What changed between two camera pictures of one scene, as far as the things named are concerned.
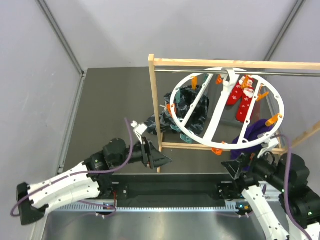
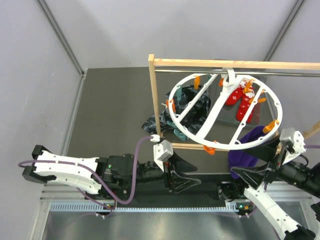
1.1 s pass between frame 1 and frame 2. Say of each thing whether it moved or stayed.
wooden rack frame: stayed
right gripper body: moved
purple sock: moved
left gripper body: moved
